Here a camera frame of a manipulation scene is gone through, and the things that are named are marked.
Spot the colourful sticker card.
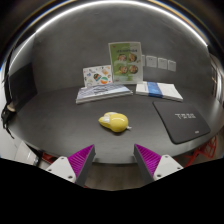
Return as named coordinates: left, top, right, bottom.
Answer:
left=82, top=64, right=114, bottom=88

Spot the green food poster stand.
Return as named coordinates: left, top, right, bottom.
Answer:
left=108, top=41, right=145, bottom=85

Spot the grey striped book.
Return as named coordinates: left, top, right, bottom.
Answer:
left=75, top=83, right=134, bottom=105

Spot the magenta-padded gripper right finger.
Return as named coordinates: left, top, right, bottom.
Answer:
left=133, top=143, right=185, bottom=185

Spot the black flat panel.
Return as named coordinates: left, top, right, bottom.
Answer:
left=8, top=61, right=38, bottom=113

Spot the yellow computer mouse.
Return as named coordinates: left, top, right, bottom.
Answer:
left=98, top=111, right=132, bottom=134

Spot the white book with blue band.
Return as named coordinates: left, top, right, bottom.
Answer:
left=135, top=80, right=184, bottom=103

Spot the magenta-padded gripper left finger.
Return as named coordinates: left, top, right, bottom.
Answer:
left=45, top=143, right=97, bottom=188

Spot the black mouse pad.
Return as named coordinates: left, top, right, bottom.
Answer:
left=152, top=100, right=212, bottom=145

